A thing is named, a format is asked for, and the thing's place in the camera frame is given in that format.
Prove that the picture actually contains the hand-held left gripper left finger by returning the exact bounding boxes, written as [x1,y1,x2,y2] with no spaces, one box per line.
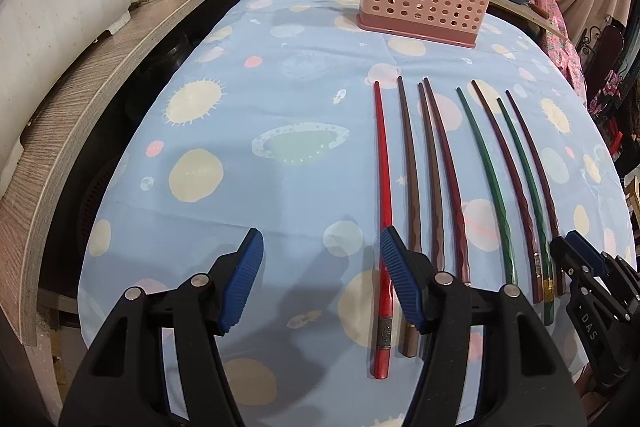
[59,228,265,427]

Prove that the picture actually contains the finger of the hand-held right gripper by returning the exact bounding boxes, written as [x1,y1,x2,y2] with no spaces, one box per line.
[550,231,608,281]
[604,254,640,309]

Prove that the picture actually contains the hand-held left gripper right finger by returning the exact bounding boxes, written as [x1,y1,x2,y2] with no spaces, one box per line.
[378,226,588,427]

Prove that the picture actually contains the maroon chopstick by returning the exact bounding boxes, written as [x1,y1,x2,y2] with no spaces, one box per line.
[471,80,545,305]
[423,77,473,288]
[505,90,566,297]

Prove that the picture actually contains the red chopstick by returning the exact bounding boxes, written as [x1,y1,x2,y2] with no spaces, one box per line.
[369,80,396,381]

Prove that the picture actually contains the brown chopstick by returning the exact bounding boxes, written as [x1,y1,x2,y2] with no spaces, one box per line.
[417,82,447,275]
[396,76,423,356]

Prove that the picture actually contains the green chopstick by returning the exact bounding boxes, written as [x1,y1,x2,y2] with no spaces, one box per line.
[455,87,518,288]
[496,97,556,327]

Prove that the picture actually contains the pink floral cloth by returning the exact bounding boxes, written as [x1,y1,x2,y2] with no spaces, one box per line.
[530,0,589,98]

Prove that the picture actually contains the white bin with blue lid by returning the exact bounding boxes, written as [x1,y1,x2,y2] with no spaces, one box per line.
[0,0,138,202]

